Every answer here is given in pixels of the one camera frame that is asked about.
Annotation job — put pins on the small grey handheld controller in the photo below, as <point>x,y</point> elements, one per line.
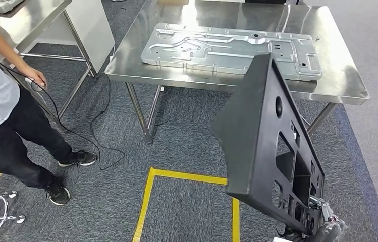
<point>38,84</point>

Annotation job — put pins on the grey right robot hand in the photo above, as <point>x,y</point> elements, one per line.
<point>331,232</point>

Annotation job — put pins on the stainless steel workbench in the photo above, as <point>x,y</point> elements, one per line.
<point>336,76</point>

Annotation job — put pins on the silver stamped metal panel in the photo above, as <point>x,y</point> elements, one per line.
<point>225,50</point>

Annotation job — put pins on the black plastic panel part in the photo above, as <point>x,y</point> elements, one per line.
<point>252,133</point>

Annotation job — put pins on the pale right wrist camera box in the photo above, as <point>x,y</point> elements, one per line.
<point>280,240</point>

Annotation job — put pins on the white cabinet panel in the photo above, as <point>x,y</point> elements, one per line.
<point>88,33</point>

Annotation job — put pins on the grey moulded tray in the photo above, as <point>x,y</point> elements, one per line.
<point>1,6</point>

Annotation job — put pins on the stainless steel side table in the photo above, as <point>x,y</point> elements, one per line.
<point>35,20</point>

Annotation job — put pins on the person's hand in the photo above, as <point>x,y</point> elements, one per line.
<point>35,75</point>

